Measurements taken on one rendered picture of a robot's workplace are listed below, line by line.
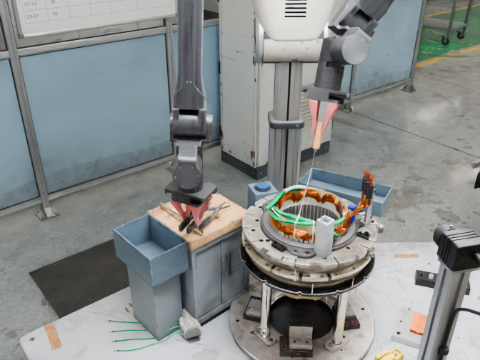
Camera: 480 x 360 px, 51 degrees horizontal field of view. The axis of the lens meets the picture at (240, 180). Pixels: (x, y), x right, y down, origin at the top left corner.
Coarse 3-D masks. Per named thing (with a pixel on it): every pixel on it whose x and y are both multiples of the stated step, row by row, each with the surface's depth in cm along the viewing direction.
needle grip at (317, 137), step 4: (316, 124) 109; (320, 124) 108; (316, 128) 109; (320, 128) 108; (316, 132) 109; (320, 132) 109; (316, 136) 109; (320, 136) 109; (316, 140) 109; (320, 140) 109; (312, 144) 110; (316, 144) 109; (316, 148) 109
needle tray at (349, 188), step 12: (312, 168) 153; (300, 180) 146; (312, 180) 154; (324, 180) 153; (336, 180) 151; (348, 180) 149; (360, 180) 147; (336, 192) 140; (348, 192) 148; (360, 192) 148; (384, 192) 145; (372, 204) 136; (384, 204) 137
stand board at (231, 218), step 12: (168, 204) 134; (216, 204) 134; (228, 204) 134; (156, 216) 129; (168, 216) 129; (204, 216) 129; (228, 216) 129; (240, 216) 129; (204, 228) 124; (216, 228) 124; (228, 228) 126; (192, 240) 120; (204, 240) 122
